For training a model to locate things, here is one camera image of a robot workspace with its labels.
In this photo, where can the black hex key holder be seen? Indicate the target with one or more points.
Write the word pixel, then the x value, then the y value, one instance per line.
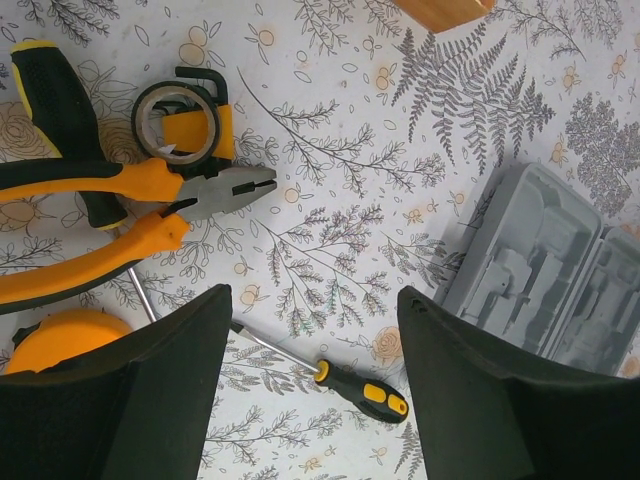
pixel 220 110

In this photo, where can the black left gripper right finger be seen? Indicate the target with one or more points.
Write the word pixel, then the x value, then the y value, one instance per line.
pixel 486 409

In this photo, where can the orange black pliers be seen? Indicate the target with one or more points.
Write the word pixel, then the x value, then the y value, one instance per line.
pixel 182 201

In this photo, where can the orange wooden compartment tray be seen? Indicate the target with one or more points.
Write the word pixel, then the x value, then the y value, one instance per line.
pixel 442 15

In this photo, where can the orange tape measure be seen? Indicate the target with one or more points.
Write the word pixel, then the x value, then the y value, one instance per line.
pixel 62 336

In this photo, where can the large black yellow screwdriver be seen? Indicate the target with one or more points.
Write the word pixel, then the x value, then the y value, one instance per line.
pixel 61 111

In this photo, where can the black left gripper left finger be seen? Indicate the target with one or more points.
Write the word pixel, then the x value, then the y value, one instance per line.
pixel 136 408

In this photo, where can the black electrical tape roll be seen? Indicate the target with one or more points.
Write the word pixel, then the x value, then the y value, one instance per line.
pixel 147 122

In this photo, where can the grey plastic tool case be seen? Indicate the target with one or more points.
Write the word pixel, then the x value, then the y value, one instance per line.
pixel 544 273

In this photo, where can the small black yellow screwdriver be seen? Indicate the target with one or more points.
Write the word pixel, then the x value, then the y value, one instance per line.
pixel 372 397

